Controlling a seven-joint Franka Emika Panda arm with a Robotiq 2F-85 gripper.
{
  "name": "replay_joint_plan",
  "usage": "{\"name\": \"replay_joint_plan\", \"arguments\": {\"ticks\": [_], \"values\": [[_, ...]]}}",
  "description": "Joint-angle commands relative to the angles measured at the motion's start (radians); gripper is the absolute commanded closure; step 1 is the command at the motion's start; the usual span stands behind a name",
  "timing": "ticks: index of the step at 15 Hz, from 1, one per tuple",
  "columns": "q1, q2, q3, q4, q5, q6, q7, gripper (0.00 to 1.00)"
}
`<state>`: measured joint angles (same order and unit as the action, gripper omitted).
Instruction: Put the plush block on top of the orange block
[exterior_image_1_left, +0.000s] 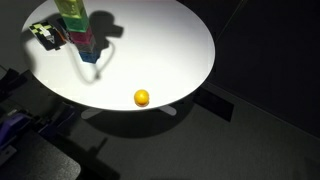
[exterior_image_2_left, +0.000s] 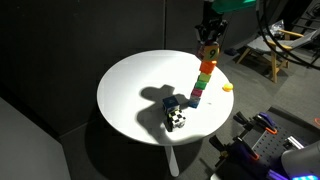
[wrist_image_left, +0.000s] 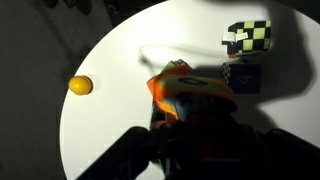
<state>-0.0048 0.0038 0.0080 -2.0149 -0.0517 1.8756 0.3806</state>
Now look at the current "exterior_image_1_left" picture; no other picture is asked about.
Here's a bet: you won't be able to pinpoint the grey block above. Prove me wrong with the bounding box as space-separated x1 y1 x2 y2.
76 41 98 54

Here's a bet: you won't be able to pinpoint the magenta block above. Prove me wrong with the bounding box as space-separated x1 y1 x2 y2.
68 28 95 46

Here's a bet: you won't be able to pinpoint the lime green block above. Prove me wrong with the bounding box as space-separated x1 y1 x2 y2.
54 0 89 18

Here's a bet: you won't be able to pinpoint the yellow ball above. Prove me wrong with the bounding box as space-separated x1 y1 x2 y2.
133 88 151 108

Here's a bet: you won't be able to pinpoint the black perforated breadboard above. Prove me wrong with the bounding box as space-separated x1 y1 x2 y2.
0 128 82 180

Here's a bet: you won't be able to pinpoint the purple spring clamp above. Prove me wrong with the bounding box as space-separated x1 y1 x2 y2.
0 101 81 148

